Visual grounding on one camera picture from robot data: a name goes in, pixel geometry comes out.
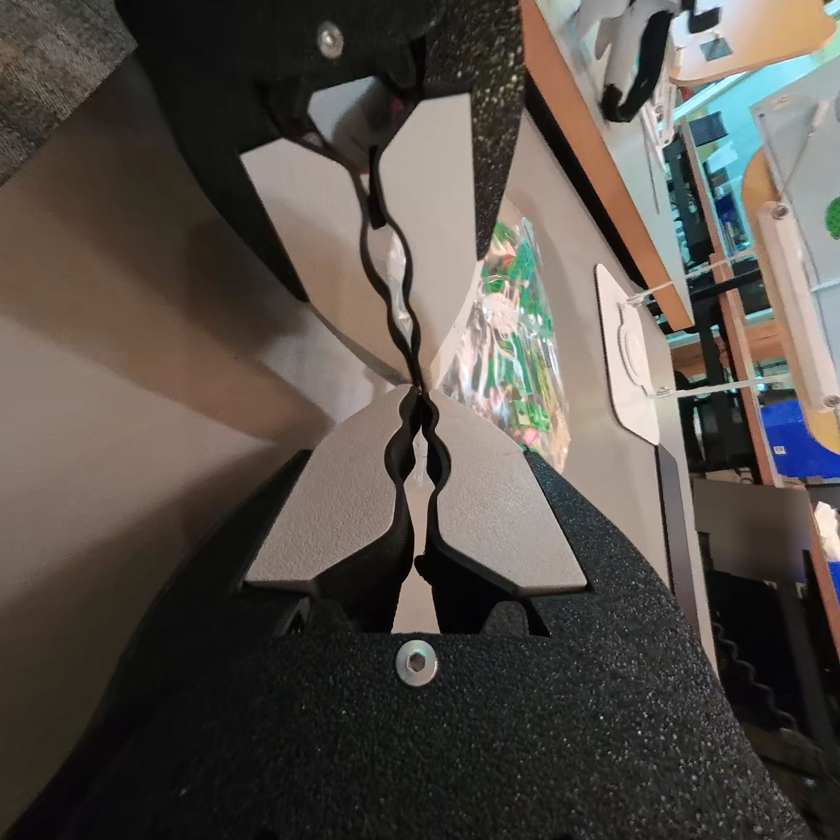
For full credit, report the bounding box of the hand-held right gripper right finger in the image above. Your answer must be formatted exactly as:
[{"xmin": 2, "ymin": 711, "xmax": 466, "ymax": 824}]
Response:
[{"xmin": 415, "ymin": 387, "xmax": 588, "ymax": 635}]

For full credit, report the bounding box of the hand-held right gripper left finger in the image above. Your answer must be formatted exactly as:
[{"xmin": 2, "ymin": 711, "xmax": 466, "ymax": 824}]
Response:
[{"xmin": 244, "ymin": 384, "xmax": 424, "ymax": 634}]

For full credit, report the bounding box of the clear plastic bag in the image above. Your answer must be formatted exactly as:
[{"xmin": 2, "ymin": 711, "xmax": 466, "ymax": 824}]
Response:
[{"xmin": 387, "ymin": 215, "xmax": 573, "ymax": 475}]

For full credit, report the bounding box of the pile of lego pieces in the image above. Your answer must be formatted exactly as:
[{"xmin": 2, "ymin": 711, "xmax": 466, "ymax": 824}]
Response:
[{"xmin": 476, "ymin": 220, "xmax": 571, "ymax": 463}]

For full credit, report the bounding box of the spare hand-held gripper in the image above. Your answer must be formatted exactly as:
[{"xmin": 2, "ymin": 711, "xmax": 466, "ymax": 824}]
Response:
[{"xmin": 577, "ymin": 0, "xmax": 700, "ymax": 123}]

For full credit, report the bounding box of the white book stand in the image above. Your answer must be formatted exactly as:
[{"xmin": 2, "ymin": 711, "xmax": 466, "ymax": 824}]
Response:
[{"xmin": 594, "ymin": 98, "xmax": 840, "ymax": 457}]

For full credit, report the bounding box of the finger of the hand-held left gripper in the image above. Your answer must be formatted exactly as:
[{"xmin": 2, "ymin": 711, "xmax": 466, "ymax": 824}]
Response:
[
  {"xmin": 379, "ymin": 91, "xmax": 478, "ymax": 383},
  {"xmin": 239, "ymin": 75, "xmax": 419, "ymax": 386}
]

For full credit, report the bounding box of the grey wood-edged desk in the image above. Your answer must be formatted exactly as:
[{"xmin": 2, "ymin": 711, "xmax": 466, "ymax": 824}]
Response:
[{"xmin": 518, "ymin": 0, "xmax": 697, "ymax": 329}]

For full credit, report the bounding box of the open instruction booklet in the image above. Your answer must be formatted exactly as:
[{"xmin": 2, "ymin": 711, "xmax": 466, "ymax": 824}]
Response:
[{"xmin": 751, "ymin": 85, "xmax": 840, "ymax": 296}]

